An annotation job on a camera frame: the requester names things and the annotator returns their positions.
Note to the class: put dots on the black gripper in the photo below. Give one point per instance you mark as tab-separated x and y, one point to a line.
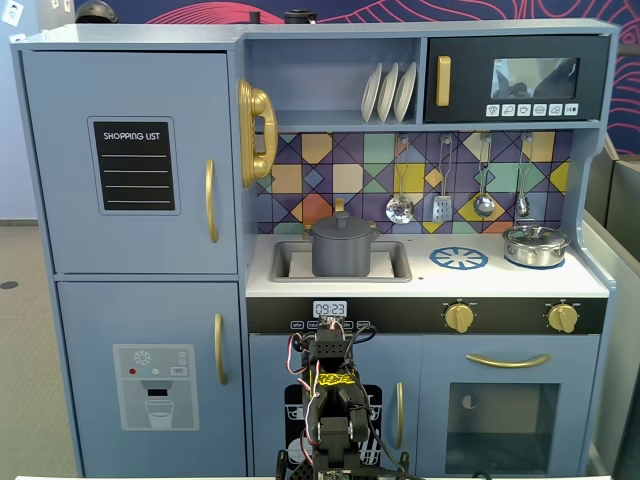
334	325

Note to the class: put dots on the gray pot lid with knob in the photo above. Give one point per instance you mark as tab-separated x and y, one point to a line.
342	227

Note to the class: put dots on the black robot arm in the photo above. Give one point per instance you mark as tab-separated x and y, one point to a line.
337	430

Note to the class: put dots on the shiny steel pot with lid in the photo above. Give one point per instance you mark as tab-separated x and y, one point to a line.
535	246

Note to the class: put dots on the digital clock display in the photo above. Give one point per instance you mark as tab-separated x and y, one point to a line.
330	308

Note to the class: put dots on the blue dishwasher door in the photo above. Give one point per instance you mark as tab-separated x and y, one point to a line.
265	370

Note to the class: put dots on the gray toy cooking pot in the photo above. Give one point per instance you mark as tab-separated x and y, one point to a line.
340	255

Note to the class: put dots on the gray toy sink basin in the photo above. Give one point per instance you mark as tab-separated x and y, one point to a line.
395	270

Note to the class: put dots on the blue oven door with window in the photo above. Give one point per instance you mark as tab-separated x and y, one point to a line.
435	400

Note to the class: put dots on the gold stove knob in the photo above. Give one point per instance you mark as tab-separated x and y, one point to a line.
459	317
563	317

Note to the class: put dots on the gold toy faucet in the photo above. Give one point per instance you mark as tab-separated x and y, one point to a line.
339	204

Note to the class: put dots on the steel slotted skimmer spoon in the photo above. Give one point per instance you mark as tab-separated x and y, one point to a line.
399	210

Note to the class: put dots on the steel slotted spatula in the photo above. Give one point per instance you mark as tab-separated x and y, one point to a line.
442	209

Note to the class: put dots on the blue toy play kitchen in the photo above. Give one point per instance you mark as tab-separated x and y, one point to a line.
150	300

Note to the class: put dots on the steel ladle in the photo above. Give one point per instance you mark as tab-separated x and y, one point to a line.
483	205

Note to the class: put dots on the gold toy telephone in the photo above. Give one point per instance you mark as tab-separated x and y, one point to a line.
257	135

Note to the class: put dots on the blue freezer door with dispenser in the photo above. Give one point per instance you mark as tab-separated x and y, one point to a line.
90	325

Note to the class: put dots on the white toy plate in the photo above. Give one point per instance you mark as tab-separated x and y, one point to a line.
387	92
371	93
405	91

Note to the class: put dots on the black shopping list chalkboard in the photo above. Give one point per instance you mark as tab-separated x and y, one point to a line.
134	165

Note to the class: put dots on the gray rounded desk divider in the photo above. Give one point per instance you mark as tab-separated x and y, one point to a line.
607	350

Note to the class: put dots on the black toy microwave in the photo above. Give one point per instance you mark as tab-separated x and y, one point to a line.
465	80

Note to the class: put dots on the blue fridge door with chalkboard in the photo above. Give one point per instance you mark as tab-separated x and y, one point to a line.
60	200

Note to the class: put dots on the black Dell monitor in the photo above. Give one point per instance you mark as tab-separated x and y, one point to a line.
615	190

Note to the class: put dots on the black round device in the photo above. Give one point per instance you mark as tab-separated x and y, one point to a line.
299	17

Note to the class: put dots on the small black cylinder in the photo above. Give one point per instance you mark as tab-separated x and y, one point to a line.
254	17

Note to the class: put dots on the black helmet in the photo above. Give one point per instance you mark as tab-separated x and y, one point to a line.
96	12

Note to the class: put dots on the paper face drawing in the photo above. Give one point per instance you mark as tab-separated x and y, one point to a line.
12	13

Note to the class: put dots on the small wrist camera board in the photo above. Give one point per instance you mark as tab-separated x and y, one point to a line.
331	321

